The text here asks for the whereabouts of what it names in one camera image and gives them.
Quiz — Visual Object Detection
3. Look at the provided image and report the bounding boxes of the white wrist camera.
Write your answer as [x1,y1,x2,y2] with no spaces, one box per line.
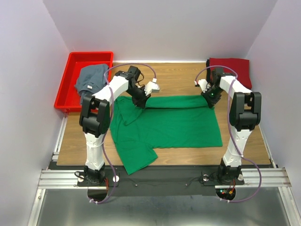
[194,79,210,93]
[144,78,160,96]

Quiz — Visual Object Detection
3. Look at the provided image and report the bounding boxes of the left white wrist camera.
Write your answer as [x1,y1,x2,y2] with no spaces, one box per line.
[144,78,160,96]

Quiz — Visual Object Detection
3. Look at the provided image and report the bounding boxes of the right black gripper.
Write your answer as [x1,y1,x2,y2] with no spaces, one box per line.
[201,86,223,108]

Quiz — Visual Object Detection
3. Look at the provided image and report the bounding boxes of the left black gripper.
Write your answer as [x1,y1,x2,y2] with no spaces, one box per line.
[126,85,151,110]

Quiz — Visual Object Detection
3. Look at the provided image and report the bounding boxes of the green t shirt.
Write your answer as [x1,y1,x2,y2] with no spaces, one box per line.
[110,95,222,175]

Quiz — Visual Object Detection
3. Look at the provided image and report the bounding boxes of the folded black t shirt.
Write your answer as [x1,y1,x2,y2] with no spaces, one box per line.
[206,59,212,84]

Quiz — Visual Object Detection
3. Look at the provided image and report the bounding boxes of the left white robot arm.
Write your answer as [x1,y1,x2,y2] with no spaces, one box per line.
[75,66,160,186]

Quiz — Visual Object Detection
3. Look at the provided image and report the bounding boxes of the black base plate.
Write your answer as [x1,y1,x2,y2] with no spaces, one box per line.
[75,165,244,197]

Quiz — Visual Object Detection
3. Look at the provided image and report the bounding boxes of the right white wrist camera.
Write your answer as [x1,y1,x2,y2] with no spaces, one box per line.
[194,79,210,93]

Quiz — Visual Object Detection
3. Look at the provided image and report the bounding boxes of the aluminium rail frame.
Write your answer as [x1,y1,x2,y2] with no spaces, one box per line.
[28,115,299,226]

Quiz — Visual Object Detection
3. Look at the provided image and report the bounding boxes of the grey t shirt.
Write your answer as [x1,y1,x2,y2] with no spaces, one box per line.
[74,64,109,105]

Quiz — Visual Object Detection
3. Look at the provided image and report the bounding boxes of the red plastic bin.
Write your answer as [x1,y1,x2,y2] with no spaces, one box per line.
[54,51,114,113]

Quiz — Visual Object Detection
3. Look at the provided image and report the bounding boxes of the folded red t shirt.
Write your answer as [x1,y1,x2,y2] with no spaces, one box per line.
[206,57,252,89]

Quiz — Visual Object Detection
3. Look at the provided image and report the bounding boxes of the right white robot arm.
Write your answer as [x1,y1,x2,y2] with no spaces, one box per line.
[196,65,261,184]

